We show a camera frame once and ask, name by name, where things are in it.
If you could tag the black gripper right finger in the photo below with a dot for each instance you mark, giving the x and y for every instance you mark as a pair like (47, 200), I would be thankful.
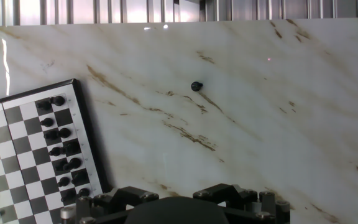
(253, 205)

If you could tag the black chess bishop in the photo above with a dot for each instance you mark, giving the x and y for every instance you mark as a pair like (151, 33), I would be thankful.
(64, 133)
(79, 178)

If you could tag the black chess king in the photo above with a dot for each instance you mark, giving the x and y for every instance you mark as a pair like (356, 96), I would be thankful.
(74, 163)

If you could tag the black chess pawn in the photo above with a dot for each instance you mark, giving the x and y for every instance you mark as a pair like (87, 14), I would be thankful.
(47, 122)
(63, 181)
(59, 165)
(56, 151)
(43, 105)
(68, 196)
(51, 135)

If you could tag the black chess rook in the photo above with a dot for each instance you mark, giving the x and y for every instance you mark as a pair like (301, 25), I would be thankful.
(57, 100)

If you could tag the black white chessboard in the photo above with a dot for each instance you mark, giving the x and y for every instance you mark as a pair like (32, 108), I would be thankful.
(17, 155)

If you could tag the black chess queen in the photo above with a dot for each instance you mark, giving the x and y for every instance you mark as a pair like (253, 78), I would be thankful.
(73, 148)

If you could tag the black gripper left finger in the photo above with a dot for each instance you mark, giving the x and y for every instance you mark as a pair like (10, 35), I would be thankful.
(110, 205)

